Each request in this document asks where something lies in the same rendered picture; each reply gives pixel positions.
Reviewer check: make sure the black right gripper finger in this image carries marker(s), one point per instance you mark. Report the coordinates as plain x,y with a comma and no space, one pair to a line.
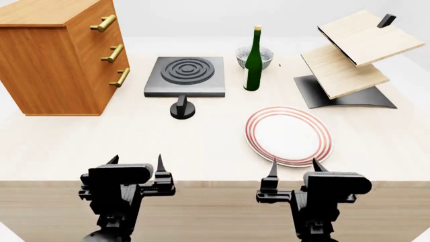
270,183
318,167

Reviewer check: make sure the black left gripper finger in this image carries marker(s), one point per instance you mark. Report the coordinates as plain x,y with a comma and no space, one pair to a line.
163,178
115,160

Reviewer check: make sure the black stove knob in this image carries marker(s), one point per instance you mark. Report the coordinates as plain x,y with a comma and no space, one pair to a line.
182,109

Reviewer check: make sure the dark ringed stove burner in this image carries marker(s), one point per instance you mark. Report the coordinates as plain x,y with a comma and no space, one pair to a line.
187,70

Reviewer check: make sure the white plate with red rings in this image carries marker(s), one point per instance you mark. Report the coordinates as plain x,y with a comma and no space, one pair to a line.
287,136

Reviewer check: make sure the two-tier wooden shelf rack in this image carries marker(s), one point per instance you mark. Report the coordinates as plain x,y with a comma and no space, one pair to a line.
352,102

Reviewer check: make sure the black electric hotplate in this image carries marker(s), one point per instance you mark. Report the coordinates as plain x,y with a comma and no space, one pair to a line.
154,85

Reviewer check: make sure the light wooden rack shelf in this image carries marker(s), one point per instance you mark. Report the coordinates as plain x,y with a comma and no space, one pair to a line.
339,73
367,37

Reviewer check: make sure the green glass wine bottle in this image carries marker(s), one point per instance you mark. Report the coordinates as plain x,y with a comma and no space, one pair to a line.
253,73

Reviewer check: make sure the wooden drawer cabinet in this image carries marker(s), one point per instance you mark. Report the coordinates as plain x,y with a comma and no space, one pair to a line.
47,70

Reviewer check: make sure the patterned white bowl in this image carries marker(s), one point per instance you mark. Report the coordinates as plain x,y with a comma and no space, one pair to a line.
267,56

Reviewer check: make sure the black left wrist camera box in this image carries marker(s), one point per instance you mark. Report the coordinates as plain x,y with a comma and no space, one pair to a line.
121,174

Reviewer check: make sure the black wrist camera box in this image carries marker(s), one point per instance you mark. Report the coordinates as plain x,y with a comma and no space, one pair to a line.
121,174
336,183

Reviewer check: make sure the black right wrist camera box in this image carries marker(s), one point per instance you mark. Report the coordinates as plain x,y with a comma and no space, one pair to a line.
336,183

